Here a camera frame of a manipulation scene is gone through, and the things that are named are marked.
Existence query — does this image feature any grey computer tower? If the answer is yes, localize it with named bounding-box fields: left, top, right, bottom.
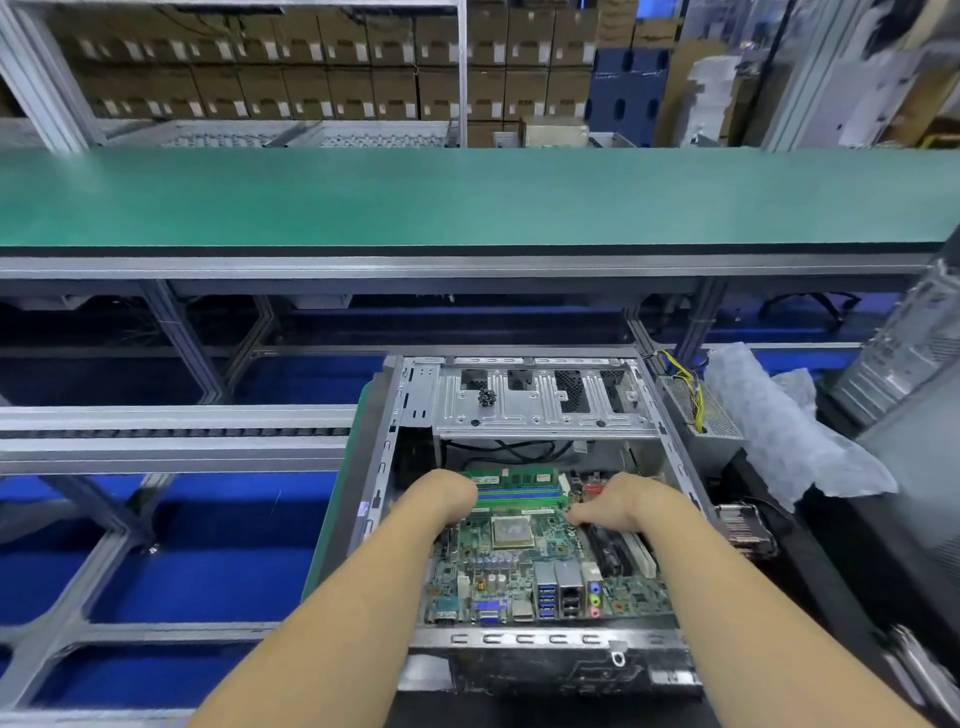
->
left=825, top=225, right=960, bottom=429

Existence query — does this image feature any green motherboard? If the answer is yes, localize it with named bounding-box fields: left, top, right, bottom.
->
left=423, top=462, right=677, bottom=626

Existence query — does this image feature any grey power supply unit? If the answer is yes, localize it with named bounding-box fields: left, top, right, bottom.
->
left=648, top=348, right=746, bottom=476

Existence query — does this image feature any stack of cardboard boxes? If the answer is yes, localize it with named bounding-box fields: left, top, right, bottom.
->
left=30, top=0, right=639, bottom=125

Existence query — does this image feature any small gold CPU chip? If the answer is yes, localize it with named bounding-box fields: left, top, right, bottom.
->
left=489, top=516, right=539, bottom=546

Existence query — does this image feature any aluminium roller conveyor rail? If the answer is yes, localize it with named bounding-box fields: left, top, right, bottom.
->
left=0, top=402, right=362, bottom=476

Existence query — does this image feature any silver hard drive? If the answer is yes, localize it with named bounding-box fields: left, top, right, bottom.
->
left=885, top=622, right=960, bottom=722

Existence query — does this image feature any black and silver computer case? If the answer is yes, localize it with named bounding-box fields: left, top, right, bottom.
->
left=345, top=352, right=729, bottom=695

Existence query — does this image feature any person's right forearm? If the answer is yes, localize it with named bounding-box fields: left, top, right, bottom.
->
left=636, top=486, right=933, bottom=728

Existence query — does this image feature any person's left hand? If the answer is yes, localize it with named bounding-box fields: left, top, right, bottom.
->
left=402, top=468, right=482, bottom=540

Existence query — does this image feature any white bubble wrap bag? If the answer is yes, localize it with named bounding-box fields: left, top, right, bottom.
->
left=702, top=342, right=902, bottom=512

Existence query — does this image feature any dark grey case side panel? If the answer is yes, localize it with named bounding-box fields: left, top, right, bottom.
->
left=855, top=367, right=960, bottom=632

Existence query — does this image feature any green conveyor belt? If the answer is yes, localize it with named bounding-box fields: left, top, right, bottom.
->
left=0, top=145, right=960, bottom=257

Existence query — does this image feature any person's right hand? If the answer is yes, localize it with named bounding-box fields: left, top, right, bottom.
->
left=565, top=472, right=671, bottom=537

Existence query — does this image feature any person's left forearm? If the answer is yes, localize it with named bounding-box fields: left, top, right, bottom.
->
left=187, top=501, right=470, bottom=728

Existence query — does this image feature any green RAM stick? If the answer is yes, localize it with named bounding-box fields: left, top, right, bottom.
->
left=465, top=469, right=575, bottom=494

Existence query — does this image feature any metal heatsink cooler fan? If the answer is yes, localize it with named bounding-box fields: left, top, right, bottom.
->
left=714, top=502, right=782, bottom=561

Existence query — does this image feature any black cable loop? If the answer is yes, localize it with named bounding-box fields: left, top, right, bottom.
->
left=757, top=292, right=866, bottom=335

